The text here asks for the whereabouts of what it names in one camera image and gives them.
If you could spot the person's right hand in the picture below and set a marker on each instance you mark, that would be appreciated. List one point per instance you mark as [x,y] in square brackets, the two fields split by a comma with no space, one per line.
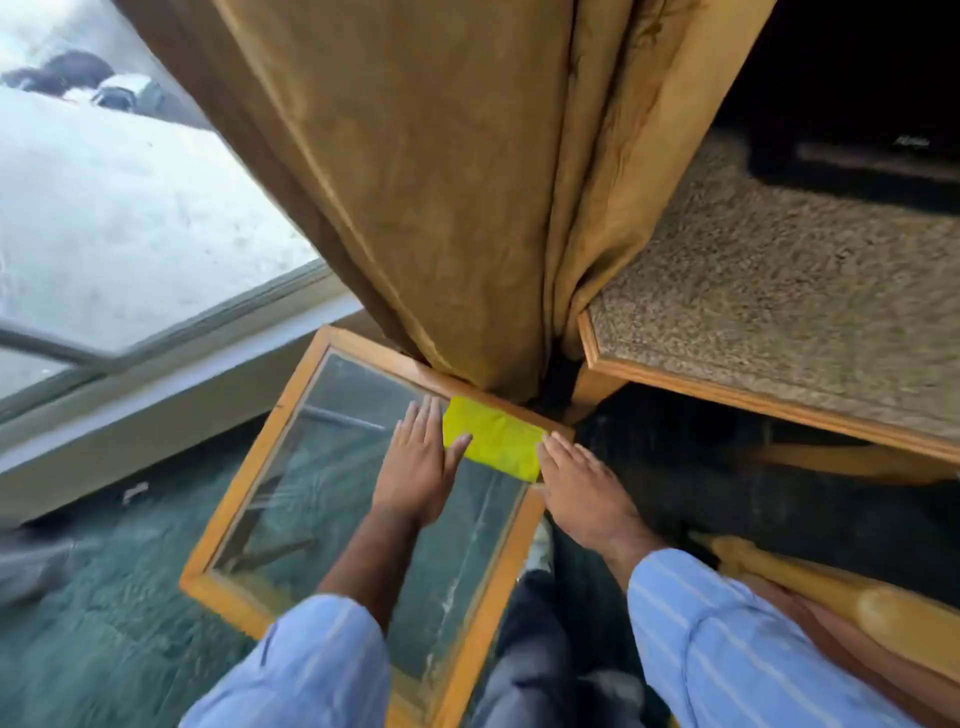
[589,499]

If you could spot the person's left hand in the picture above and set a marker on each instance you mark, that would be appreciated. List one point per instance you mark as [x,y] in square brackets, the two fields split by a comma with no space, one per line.
[414,476]

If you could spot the person's left thumb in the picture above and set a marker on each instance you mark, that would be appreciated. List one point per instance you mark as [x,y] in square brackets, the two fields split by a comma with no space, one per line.
[457,452]

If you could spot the person's left middle finger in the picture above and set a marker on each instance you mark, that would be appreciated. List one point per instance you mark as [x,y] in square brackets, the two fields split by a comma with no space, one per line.
[423,418]

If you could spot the person's left little finger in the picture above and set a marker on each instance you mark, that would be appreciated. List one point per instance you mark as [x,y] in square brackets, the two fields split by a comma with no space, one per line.
[397,439]

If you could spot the person's right fingers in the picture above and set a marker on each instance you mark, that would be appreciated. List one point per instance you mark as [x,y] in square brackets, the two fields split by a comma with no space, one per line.
[564,454]

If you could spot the yellow cleaning cloth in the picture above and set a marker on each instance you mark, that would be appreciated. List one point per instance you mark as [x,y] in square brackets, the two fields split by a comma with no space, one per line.
[493,440]

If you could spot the person's right forearm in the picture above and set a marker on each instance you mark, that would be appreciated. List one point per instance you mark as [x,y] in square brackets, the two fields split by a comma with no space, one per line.
[720,645]

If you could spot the person's left forearm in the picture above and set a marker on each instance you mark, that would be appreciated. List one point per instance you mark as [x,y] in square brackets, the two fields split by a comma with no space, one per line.
[337,600]

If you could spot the person's white shoe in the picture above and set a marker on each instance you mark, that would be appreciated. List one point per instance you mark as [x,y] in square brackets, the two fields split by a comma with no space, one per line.
[538,549]

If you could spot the wooden framed glass table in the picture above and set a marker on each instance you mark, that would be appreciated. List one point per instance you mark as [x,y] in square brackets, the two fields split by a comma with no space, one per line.
[300,487]

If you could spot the person's dark trousers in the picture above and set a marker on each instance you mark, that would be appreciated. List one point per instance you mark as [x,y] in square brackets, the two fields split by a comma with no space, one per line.
[540,660]

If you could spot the brown curtain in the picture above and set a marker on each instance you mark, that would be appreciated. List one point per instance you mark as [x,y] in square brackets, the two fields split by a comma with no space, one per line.
[420,172]

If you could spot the speckled stone top wooden table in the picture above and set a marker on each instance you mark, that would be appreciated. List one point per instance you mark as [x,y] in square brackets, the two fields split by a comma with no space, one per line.
[787,315]

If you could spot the white paper scrap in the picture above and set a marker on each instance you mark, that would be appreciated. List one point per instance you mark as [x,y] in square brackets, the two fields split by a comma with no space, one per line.
[135,491]

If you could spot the wooden chair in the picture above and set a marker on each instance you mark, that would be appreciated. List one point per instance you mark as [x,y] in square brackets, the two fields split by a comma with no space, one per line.
[855,607]

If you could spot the white car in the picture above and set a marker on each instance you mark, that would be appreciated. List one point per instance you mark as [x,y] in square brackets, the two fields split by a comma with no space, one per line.
[129,93]

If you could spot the black appliance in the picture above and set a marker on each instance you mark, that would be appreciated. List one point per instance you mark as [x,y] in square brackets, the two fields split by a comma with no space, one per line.
[855,90]

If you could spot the dark car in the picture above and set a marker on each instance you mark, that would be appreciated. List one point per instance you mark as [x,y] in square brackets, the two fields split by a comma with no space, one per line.
[60,73]

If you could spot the window frame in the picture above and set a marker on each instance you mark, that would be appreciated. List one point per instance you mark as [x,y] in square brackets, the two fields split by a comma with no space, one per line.
[150,330]

